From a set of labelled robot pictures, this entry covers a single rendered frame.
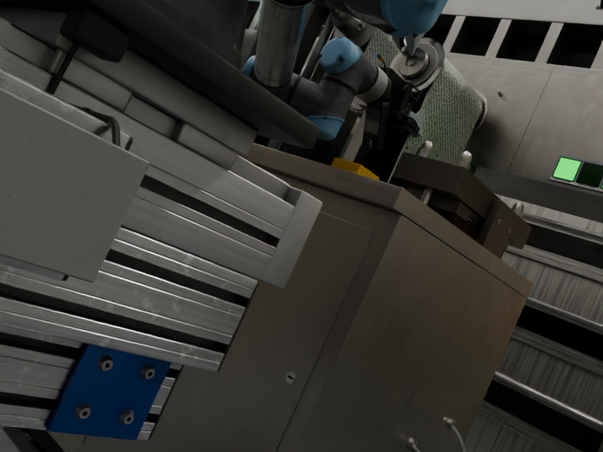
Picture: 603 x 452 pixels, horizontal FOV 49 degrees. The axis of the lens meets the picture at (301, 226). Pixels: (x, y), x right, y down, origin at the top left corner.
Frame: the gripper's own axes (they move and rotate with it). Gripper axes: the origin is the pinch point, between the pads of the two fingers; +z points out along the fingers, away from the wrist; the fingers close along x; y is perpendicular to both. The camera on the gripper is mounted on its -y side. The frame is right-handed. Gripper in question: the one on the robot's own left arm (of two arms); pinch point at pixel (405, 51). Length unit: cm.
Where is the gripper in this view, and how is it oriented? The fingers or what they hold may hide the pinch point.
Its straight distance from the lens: 161.2
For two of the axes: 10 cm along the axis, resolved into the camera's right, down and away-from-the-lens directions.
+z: 2.0, 8.2, 5.3
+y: 7.0, -5.0, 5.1
